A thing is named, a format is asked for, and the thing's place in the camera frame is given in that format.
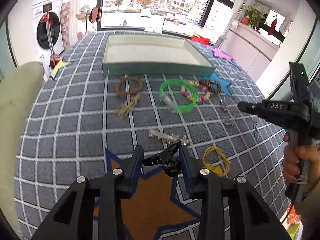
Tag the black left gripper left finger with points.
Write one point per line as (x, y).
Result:
(72, 216)

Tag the red plastic bin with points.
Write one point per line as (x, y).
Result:
(198, 38)

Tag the green jewelry tray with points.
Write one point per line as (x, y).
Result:
(134, 54)

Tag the clear crystal hair clip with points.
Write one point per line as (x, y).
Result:
(166, 137)

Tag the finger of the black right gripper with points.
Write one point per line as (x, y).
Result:
(259, 109)

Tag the silver charm on bedsheet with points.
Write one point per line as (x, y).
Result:
(229, 121)

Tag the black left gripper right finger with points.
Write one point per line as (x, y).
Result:
(250, 216)

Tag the red mop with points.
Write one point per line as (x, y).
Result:
(54, 58)

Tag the white washing machine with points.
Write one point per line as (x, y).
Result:
(38, 10)

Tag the silver earring charm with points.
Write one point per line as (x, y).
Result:
(224, 104)

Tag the right hand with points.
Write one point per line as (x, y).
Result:
(292, 158)

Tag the grey plaid bedsheet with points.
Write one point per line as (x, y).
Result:
(72, 131)

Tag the beige pillow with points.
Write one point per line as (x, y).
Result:
(19, 90)

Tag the beige straw tassel knot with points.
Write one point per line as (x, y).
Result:
(124, 109)

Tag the potted green plant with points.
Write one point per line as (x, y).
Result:
(253, 17)

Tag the white cabinet counter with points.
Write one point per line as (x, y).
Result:
(251, 51)

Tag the green translucent bangle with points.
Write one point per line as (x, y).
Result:
(180, 96)

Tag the black hair claw clip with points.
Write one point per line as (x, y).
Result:
(170, 164)

